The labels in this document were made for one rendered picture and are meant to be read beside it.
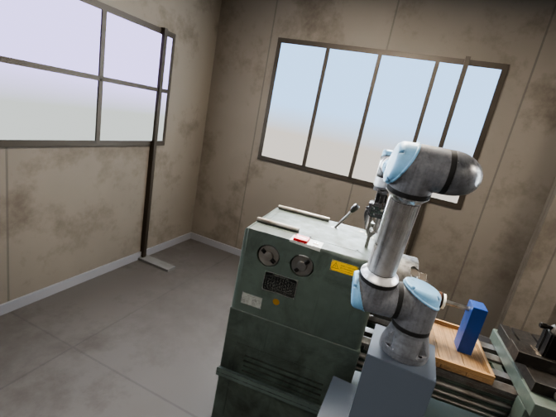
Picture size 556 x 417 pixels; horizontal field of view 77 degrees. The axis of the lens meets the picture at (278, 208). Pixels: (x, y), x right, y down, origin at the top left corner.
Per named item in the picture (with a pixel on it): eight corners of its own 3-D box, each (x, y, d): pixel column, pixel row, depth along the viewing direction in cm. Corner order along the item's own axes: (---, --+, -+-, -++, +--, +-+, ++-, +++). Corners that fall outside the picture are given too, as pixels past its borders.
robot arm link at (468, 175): (510, 158, 82) (443, 162, 130) (462, 148, 83) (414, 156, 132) (496, 206, 84) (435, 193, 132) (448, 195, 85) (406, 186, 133)
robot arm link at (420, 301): (436, 339, 103) (450, 299, 99) (390, 327, 105) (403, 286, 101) (426, 318, 114) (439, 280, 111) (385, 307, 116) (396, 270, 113)
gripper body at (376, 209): (365, 217, 141) (372, 188, 138) (366, 212, 149) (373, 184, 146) (384, 221, 139) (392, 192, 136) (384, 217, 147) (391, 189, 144)
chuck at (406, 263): (381, 328, 149) (400, 257, 146) (378, 307, 179) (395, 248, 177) (402, 335, 147) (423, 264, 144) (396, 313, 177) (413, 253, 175)
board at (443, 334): (414, 359, 148) (418, 351, 147) (409, 317, 181) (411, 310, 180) (491, 385, 141) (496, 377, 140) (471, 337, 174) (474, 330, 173)
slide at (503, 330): (530, 391, 132) (534, 381, 131) (496, 331, 172) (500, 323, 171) (586, 409, 128) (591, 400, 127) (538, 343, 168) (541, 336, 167)
